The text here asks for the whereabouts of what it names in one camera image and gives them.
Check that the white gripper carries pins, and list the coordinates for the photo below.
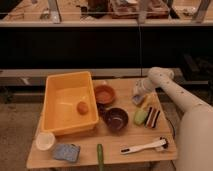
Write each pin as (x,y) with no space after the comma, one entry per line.
(142,87)

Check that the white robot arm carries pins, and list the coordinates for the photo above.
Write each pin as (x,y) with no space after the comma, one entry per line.
(195,142)

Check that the green yellow corn toy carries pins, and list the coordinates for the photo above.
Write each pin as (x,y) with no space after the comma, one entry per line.
(142,113)

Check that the dark purple bowl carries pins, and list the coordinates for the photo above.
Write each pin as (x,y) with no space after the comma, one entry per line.
(116,119)

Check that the orange ceramic bowl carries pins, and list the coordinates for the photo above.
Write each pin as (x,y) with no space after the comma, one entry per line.
(104,94)

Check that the orange ball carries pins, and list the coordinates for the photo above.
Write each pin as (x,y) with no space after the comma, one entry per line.
(82,108)

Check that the yellow plastic tub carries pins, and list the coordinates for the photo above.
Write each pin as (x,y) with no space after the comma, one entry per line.
(62,94)

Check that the blue sponge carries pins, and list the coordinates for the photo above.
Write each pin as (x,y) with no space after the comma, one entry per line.
(67,152)

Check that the white cup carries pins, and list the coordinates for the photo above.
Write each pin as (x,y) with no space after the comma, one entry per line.
(45,141)

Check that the background wooden workbench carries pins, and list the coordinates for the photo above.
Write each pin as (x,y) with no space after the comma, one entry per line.
(105,13)

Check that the green handled utensil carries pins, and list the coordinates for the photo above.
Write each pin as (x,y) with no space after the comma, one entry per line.
(100,157)

